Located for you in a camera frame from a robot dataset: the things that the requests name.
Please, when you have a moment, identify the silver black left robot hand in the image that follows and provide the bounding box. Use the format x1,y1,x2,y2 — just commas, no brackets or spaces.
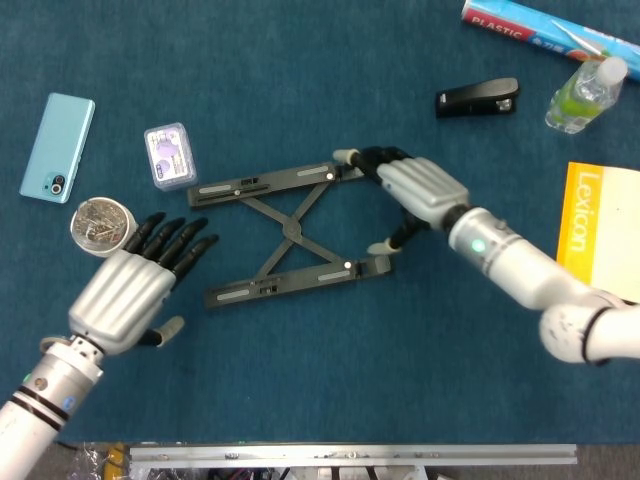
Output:
68,211,220,357

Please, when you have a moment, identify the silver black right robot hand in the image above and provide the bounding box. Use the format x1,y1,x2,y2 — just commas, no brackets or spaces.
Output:
333,145,472,256

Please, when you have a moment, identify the black folding laptop stand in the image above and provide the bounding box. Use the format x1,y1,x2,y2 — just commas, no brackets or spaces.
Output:
186,159,394,310

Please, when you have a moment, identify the round clear paper clip container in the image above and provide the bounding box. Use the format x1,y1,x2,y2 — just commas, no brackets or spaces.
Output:
70,197,132,254

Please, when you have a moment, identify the paper cup with clips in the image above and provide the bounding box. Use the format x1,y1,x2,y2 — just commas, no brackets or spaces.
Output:
69,196,141,259

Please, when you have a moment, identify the black stapler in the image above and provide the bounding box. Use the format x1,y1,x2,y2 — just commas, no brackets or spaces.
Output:
434,76,521,120

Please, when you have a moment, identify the small clear plastic box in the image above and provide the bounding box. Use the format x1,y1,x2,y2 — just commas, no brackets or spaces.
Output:
143,122,199,193

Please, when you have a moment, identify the orange white Lexicon book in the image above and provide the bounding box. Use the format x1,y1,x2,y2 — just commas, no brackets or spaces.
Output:
555,161,640,301

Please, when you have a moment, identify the clear plastic bag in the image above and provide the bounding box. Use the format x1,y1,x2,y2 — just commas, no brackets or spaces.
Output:
69,443,129,480

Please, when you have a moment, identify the light blue smartphone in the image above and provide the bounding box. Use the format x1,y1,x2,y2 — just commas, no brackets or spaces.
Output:
18,92,96,205

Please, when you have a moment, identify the clear bottle with green label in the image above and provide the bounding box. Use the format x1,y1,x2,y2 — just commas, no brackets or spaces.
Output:
544,55,629,135

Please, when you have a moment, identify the blue red plastic wrap box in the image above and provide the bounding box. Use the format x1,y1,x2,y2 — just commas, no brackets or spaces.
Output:
460,0,640,84

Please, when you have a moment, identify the teal table cloth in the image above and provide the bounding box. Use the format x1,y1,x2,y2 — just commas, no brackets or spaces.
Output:
0,0,640,444

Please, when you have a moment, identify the aluminium rail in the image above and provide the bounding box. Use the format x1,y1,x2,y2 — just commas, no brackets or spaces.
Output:
128,443,579,469

